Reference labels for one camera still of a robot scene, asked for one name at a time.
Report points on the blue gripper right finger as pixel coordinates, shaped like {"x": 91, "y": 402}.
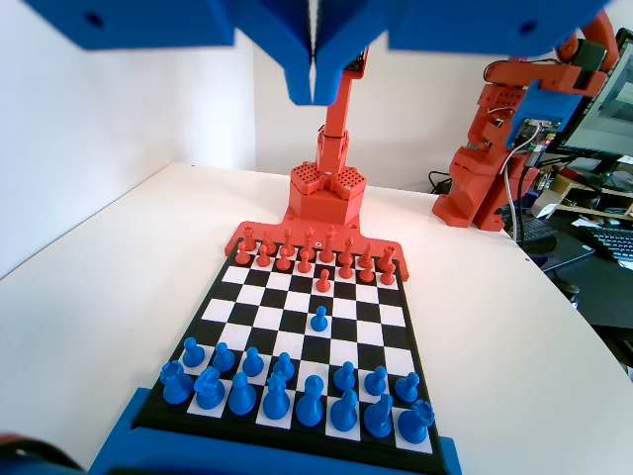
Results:
{"x": 346, "y": 34}

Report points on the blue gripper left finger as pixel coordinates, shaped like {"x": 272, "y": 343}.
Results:
{"x": 277, "y": 39}

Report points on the blue chess pawn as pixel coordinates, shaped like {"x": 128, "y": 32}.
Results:
{"x": 344, "y": 377}
{"x": 376, "y": 382}
{"x": 193, "y": 353}
{"x": 408, "y": 388}
{"x": 223, "y": 358}
{"x": 284, "y": 363}
{"x": 319, "y": 321}
{"x": 252, "y": 362}

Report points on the red robot arm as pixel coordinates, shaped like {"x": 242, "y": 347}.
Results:
{"x": 336, "y": 123}

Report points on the red chess rook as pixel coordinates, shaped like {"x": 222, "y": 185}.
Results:
{"x": 247, "y": 235}
{"x": 388, "y": 255}

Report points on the red chess bishop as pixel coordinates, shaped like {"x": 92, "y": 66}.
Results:
{"x": 287, "y": 239}
{"x": 349, "y": 246}

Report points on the red chess queen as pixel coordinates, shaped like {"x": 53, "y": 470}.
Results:
{"x": 309, "y": 240}

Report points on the blue chess knight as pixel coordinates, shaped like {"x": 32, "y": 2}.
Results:
{"x": 379, "y": 420}
{"x": 208, "y": 391}

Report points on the blue chess rook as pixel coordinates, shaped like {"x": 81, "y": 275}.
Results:
{"x": 415, "y": 425}
{"x": 176, "y": 388}

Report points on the blue chess queen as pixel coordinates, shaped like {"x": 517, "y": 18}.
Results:
{"x": 276, "y": 403}

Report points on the blue controller board cover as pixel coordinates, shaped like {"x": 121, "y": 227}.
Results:
{"x": 544, "y": 101}

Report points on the black computer monitor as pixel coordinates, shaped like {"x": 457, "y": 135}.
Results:
{"x": 613, "y": 99}

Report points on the wooden monitor riser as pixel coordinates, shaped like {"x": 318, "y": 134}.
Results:
{"x": 578, "y": 184}

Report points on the black and white chessboard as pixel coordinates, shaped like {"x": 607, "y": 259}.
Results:
{"x": 277, "y": 316}

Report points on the black laptop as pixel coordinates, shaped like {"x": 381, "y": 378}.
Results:
{"x": 559, "y": 252}

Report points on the black keyboard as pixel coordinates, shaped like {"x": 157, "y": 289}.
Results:
{"x": 610, "y": 242}

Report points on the red arm base plate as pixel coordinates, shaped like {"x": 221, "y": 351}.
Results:
{"x": 401, "y": 259}

